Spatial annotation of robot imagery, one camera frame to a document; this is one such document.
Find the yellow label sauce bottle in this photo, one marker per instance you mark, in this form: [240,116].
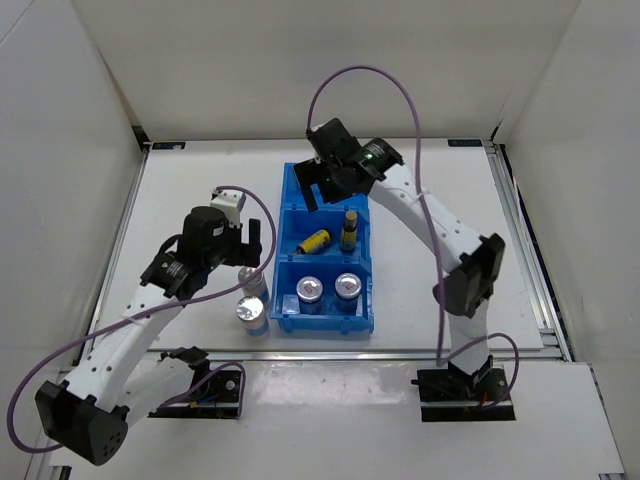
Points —
[314,243]
[348,237]

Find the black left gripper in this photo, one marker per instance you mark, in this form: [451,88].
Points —
[244,254]

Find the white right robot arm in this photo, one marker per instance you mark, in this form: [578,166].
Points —
[468,262]

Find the silver lid jar front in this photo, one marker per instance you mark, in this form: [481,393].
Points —
[251,313]

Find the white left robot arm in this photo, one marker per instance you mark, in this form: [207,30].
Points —
[91,410]

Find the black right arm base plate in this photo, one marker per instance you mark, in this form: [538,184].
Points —
[443,402]

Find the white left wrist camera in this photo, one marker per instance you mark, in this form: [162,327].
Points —
[230,202]

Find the aluminium table edge rail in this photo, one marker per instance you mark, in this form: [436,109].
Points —
[549,353]

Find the yellow label sauce bottle front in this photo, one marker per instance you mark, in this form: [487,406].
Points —
[314,243]

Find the blue plastic divided bin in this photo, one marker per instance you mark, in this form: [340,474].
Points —
[296,224]

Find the silver lid jar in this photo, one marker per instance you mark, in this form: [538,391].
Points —
[254,284]
[251,313]

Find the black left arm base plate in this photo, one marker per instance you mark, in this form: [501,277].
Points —
[220,398]

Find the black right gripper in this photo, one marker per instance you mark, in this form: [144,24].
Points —
[310,173]

